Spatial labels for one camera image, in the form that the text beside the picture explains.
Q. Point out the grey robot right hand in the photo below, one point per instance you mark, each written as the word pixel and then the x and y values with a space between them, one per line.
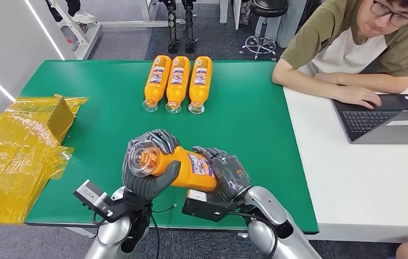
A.
pixel 230 177

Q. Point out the orange juice bottle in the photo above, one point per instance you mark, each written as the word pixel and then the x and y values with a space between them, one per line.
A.
pixel 189 171
pixel 157 80
pixel 178 82
pixel 200 82

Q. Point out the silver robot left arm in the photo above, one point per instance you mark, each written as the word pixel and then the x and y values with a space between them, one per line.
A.
pixel 113 232

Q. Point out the white metal stand frame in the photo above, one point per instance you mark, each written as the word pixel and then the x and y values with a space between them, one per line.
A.
pixel 82 37

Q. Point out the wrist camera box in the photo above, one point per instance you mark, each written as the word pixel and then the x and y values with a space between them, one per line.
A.
pixel 89 195
pixel 204 211

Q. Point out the grey laptop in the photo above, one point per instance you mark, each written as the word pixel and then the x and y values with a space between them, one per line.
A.
pixel 397 128

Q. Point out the standing person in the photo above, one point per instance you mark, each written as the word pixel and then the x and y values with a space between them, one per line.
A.
pixel 82 16

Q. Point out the black robot leg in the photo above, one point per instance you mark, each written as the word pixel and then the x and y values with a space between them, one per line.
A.
pixel 171 23
pixel 189 23

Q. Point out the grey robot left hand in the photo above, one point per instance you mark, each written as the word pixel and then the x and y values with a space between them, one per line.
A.
pixel 146 184

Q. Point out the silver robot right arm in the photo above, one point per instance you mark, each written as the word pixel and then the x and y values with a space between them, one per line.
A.
pixel 272 221

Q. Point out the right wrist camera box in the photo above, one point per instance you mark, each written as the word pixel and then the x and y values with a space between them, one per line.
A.
pixel 204 211

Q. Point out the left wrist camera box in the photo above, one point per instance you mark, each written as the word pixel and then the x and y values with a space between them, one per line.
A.
pixel 89 195

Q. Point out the yellow film wrapped cardboard box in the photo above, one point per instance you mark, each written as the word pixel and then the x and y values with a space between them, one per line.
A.
pixel 14 157

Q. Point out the black round stool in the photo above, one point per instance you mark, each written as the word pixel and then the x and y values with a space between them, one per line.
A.
pixel 268 7

